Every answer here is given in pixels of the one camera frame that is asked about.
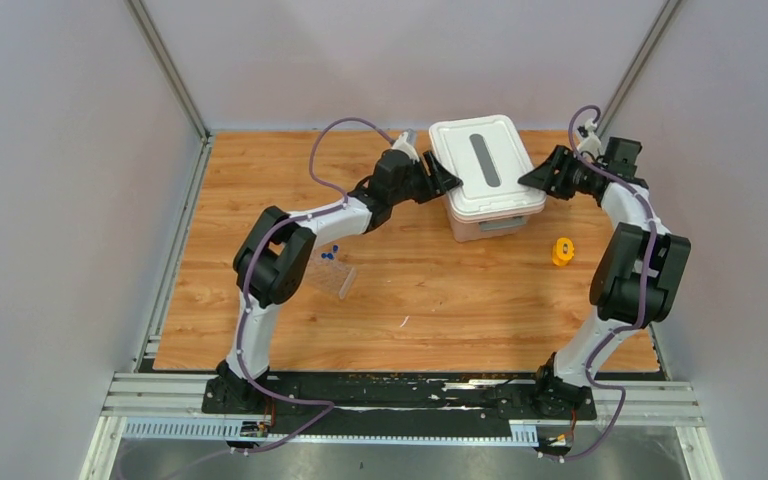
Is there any white plastic lid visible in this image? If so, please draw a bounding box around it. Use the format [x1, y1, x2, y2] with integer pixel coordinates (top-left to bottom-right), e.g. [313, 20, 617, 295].
[428, 114, 546, 224]

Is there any pink plastic bin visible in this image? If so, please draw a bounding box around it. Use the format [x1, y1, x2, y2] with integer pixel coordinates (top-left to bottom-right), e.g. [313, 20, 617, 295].
[445, 200, 545, 243]

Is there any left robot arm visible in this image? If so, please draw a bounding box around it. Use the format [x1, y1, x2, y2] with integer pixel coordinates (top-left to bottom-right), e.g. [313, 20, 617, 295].
[204, 148, 463, 413]

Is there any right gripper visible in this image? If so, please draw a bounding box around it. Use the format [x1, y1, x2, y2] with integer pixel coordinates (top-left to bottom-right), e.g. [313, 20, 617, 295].
[517, 145, 601, 200]

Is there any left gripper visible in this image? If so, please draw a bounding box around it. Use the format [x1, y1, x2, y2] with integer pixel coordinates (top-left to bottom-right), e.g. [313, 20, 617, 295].
[391, 152, 465, 208]

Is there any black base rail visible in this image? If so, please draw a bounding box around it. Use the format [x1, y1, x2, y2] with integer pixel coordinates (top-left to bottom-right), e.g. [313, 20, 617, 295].
[201, 371, 597, 438]

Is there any clear test tube rack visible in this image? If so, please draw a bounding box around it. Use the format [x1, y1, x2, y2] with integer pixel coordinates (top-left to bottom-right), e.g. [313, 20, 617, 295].
[304, 254, 357, 300]

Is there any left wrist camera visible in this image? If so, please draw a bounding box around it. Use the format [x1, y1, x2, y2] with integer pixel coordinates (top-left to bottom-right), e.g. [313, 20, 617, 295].
[391, 129, 420, 162]

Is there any yellow plastic block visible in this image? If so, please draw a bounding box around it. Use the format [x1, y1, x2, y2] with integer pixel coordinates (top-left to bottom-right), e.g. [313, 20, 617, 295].
[551, 237, 575, 267]

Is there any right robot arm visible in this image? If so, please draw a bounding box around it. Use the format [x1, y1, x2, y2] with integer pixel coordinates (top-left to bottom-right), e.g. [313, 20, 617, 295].
[519, 138, 691, 418]

